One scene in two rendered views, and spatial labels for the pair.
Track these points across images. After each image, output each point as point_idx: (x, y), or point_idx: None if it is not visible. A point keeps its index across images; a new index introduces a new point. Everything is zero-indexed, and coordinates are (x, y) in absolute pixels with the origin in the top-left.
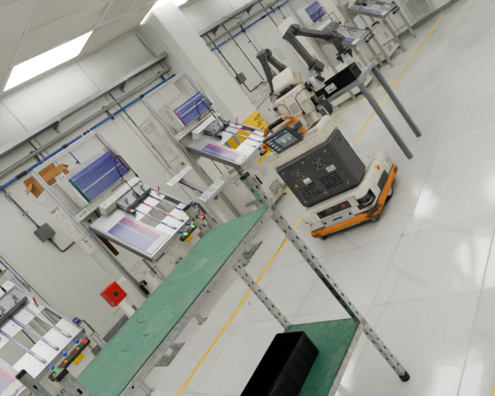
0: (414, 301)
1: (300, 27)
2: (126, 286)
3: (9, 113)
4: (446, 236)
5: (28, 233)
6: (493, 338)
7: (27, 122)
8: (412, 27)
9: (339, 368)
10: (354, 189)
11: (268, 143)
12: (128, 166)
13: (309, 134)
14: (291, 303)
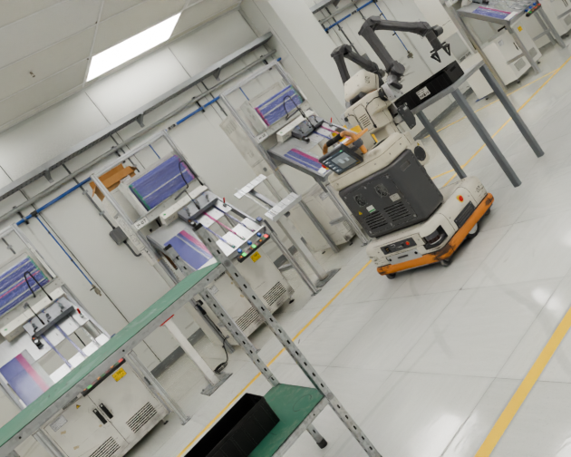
0: (431, 375)
1: (382, 20)
2: (187, 303)
3: (92, 104)
4: (499, 299)
5: (103, 234)
6: (476, 439)
7: (110, 114)
8: None
9: (283, 443)
10: (421, 225)
11: (324, 162)
12: (196, 173)
13: (369, 156)
14: (331, 350)
